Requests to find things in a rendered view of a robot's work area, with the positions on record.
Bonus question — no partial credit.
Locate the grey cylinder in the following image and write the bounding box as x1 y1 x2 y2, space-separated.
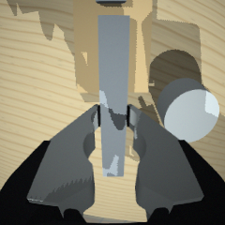
157 78 219 143

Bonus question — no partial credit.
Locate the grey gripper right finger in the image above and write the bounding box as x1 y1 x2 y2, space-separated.
127 104 225 225

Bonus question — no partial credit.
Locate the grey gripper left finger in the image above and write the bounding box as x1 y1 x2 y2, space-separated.
0 104 100 225

